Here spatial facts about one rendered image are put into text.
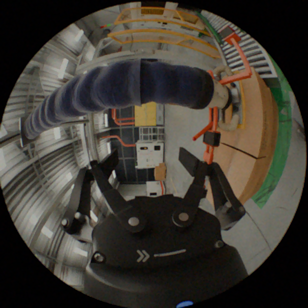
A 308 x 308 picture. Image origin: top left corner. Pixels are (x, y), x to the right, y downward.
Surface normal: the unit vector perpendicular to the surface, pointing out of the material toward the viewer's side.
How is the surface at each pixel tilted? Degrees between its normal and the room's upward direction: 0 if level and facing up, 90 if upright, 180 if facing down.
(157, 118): 90
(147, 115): 91
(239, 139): 0
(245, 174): 0
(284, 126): 0
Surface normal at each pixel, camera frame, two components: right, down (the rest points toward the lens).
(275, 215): -1.00, 0.03
